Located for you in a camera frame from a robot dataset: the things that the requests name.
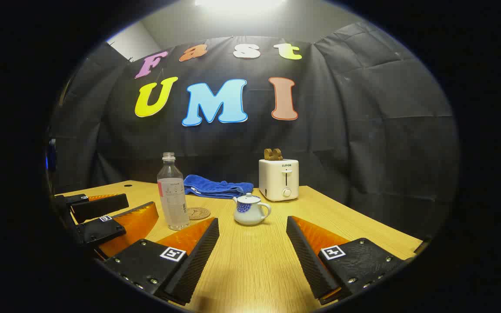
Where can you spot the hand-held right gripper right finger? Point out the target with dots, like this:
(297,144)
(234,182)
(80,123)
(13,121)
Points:
(307,261)

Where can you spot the round brown coaster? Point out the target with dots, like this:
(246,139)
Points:
(199,213)

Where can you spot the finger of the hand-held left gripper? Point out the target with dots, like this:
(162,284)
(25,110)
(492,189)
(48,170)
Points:
(100,208)
(102,230)

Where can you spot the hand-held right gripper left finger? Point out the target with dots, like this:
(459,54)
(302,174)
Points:
(198,261)

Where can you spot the blue towel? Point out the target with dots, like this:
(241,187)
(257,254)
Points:
(215,187)

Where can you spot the white toaster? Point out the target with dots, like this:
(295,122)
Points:
(276,180)

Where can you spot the white blue-patterned teacup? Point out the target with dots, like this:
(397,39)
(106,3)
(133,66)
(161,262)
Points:
(248,215)

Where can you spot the black backdrop cloth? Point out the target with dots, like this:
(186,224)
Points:
(363,130)

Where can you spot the ceiling light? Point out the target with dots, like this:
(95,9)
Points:
(239,3)

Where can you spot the clear plastic water bottle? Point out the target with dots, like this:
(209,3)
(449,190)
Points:
(172,195)

